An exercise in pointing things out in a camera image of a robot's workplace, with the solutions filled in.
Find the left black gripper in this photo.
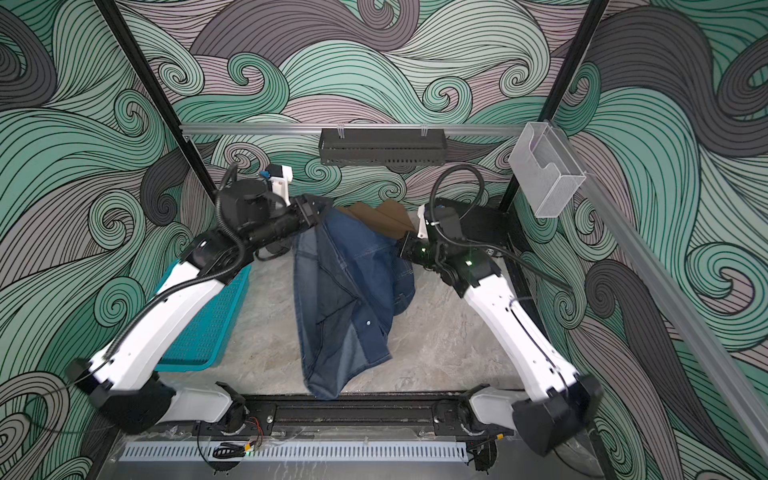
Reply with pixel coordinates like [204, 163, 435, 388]
[247, 194, 331, 255]

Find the blue denim skirt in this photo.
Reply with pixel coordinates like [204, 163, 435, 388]
[293, 208, 415, 400]

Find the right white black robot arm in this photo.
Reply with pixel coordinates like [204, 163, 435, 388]
[398, 164, 604, 456]

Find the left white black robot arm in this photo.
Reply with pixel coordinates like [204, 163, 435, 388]
[67, 178, 332, 435]

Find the tan brown skirt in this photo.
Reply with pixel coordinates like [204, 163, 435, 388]
[338, 200, 415, 240]

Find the black hard case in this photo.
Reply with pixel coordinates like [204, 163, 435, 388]
[435, 197, 509, 250]

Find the teal plastic basket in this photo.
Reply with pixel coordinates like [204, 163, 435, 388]
[156, 265, 251, 373]

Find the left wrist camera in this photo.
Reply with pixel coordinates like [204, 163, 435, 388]
[260, 164, 293, 206]

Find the black perforated wall shelf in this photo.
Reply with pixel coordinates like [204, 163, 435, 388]
[318, 129, 448, 167]

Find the aluminium back rail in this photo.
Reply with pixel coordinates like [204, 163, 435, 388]
[180, 122, 525, 137]

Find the aluminium rail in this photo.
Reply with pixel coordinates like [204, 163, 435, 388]
[180, 122, 525, 137]
[552, 127, 767, 460]

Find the clear plastic wall bin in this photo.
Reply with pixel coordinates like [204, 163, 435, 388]
[509, 122, 586, 219]

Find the white slotted cable duct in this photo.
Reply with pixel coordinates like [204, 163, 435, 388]
[118, 440, 468, 463]

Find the aluminium right rail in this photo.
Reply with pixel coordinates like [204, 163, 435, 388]
[552, 127, 767, 460]

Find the black left corner post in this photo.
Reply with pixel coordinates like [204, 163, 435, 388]
[94, 0, 217, 201]

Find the black corner post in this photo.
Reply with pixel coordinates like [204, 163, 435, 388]
[499, 1, 609, 213]
[94, 0, 217, 201]

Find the black right corner post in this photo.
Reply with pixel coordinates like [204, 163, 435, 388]
[499, 1, 609, 213]

